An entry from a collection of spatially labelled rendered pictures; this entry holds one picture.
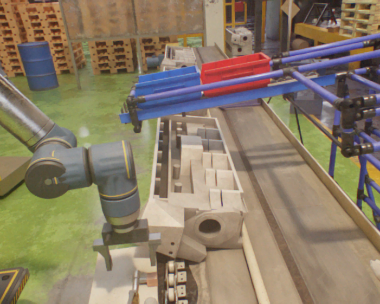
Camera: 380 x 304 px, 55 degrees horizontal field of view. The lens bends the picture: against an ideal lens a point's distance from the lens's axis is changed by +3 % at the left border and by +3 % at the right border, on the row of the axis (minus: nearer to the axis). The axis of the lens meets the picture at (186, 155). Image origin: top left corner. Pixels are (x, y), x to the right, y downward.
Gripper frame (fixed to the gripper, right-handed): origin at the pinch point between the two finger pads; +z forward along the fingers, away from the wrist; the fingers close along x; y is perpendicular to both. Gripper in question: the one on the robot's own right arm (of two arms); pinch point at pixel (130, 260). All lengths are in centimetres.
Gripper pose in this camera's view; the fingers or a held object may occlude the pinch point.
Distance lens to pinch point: 115.3
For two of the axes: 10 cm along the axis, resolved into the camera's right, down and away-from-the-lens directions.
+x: 10.0, -0.9, 0.2
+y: 0.5, 4.2, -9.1
